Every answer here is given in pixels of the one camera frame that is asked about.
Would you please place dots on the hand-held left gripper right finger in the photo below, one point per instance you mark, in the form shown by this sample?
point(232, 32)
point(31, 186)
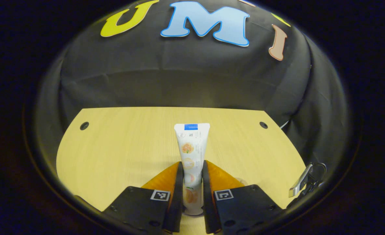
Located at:
point(207, 199)

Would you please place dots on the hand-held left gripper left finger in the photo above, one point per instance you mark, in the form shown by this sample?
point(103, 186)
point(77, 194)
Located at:
point(178, 195)

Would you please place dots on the white toothpaste tube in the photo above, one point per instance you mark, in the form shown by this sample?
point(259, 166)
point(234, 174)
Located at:
point(192, 143)

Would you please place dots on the light wooden desktop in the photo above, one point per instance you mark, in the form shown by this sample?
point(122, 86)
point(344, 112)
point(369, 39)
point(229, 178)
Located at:
point(120, 153)

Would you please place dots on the silver metal bracket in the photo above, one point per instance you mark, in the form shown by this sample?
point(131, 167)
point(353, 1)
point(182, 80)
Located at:
point(300, 182)

